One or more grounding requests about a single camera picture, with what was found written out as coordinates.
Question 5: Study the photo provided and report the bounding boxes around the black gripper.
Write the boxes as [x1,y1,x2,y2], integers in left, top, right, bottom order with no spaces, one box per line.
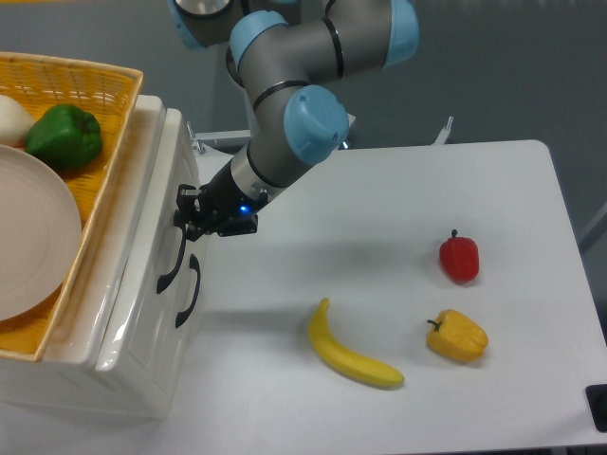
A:
[173,164,258,242]

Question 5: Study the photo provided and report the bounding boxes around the white drawer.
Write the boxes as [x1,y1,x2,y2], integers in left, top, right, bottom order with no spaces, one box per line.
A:
[153,237,208,418]
[95,109,199,417]

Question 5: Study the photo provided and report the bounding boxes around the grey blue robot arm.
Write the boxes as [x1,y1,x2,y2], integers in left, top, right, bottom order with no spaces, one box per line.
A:
[168,1,419,241]

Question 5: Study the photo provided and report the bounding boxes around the white drawer cabinet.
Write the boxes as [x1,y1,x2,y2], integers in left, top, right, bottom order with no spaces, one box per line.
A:
[0,94,200,421]

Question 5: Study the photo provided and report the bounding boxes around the green bell pepper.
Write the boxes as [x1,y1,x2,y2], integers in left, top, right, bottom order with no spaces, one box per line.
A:
[25,104,102,172]

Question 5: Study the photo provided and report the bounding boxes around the yellow wicker basket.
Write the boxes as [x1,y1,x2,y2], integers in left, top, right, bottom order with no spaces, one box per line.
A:
[1,52,143,362]

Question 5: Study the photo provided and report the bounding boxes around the beige round plate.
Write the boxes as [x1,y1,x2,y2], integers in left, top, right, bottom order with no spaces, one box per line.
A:
[1,146,82,320]

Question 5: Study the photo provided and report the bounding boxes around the white onion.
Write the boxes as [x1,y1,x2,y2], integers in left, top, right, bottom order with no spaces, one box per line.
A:
[0,95,34,148]

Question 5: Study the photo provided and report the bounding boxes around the yellow banana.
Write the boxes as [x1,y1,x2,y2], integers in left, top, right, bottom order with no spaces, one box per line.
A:
[307,298,405,390]

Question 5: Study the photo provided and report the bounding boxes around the red bell pepper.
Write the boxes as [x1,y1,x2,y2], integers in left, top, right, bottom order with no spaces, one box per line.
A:
[439,229,480,283]

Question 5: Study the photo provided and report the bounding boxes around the yellow bell pepper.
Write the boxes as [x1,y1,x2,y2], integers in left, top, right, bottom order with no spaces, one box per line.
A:
[426,309,488,363]

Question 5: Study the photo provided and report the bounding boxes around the black object at table edge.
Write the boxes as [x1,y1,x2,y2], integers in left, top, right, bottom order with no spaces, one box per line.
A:
[585,384,607,433]

